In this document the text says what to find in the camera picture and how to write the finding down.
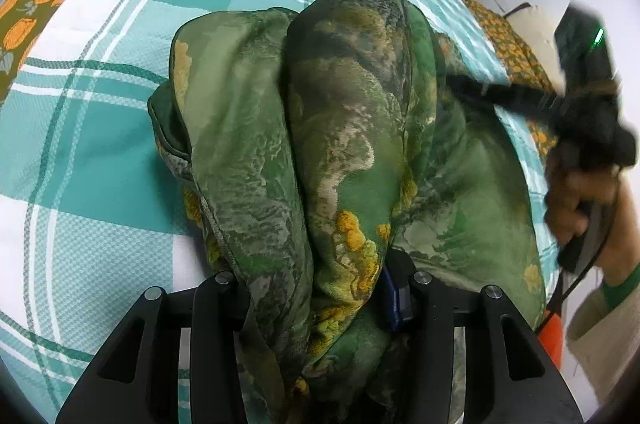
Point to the person's right forearm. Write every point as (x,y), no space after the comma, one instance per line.
(610,334)

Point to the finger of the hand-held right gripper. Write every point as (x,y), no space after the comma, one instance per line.
(510,98)

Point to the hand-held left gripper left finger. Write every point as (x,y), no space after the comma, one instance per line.
(220,304)

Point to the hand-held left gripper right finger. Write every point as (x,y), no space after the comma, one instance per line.
(396,304)

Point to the cream pillow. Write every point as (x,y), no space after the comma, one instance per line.
(535,28)

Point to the orange object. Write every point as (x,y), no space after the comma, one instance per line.
(550,334)

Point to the green floral print garment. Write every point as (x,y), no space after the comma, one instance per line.
(325,128)

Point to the teal checked bedsheet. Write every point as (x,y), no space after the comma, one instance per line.
(100,128)

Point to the person's right hand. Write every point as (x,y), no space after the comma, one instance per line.
(565,199)

